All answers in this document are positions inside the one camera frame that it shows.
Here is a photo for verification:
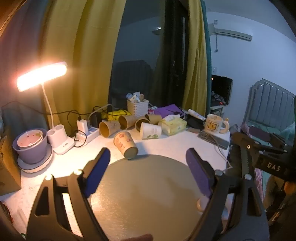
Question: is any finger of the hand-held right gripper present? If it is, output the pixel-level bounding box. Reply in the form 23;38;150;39
240;145;252;178
232;132;288;155

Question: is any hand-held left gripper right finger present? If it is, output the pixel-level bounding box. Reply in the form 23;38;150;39
186;148;271;241

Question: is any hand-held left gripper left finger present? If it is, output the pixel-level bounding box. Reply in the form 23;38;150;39
26;148;111;241

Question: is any pink printed paper cup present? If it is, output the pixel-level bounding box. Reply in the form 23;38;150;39
113;131;139;160

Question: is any small beige cup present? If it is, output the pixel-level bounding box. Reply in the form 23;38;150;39
196;197;210;213

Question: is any brown paper cup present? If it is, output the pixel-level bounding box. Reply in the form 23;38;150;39
135;118;151;132
99;120;121;138
145;113;162;125
118;115;138;130

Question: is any white green printed paper cup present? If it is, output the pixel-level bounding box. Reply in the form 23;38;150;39
140;122;162;140

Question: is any grey flat box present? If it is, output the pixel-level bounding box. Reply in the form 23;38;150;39
197;129;231;149

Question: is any white power strip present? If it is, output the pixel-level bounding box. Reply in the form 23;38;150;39
74;126;100;143

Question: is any bear printed mug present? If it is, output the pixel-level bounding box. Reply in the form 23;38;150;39
203;114;230;134

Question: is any grey padded headboard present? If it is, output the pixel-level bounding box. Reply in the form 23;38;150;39
241;78;296;131

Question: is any white charger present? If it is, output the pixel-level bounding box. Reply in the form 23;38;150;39
77;119;88;134

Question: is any black pouch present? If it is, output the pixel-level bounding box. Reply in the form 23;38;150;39
186;114;204;129

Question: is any black power adapter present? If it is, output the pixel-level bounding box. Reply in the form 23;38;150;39
89;111;102;129

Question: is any yellow tissue pack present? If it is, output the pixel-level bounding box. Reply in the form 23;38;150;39
158;115;187;136

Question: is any round grey mat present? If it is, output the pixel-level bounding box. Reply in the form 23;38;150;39
91;154;216;241

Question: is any white tube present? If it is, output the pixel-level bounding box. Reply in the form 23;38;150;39
187;109;206;121

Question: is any yellow spotted bag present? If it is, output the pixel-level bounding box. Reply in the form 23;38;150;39
104;110;131;121

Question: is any black monitor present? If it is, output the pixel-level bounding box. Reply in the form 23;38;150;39
211;74;233;104

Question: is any purple bowl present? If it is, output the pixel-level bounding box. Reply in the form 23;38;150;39
12;128;48;164

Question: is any purple cloth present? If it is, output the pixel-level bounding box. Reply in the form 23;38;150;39
153;104;186;117

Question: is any pink bowl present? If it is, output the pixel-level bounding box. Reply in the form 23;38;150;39
17;130;44;149

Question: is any white woven basket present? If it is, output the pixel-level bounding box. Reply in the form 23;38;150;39
127;98;149;118

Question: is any brown cardboard box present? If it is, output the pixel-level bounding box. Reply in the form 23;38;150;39
0;136;22;196

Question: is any narrow yellow curtain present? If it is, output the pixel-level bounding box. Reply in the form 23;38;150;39
181;0;208;114

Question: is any teal curtain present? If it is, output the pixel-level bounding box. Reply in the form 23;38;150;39
200;0;212;116

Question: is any white desk lamp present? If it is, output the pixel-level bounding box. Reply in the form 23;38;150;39
17;61;75;155

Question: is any white air conditioner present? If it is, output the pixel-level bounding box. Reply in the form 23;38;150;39
214;28;253;42

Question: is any wide yellow curtain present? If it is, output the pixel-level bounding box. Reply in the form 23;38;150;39
43;0;127;131

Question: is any white cable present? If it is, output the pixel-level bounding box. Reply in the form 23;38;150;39
88;104;114;121

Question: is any black cable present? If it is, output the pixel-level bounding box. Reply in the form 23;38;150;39
47;109;93;149

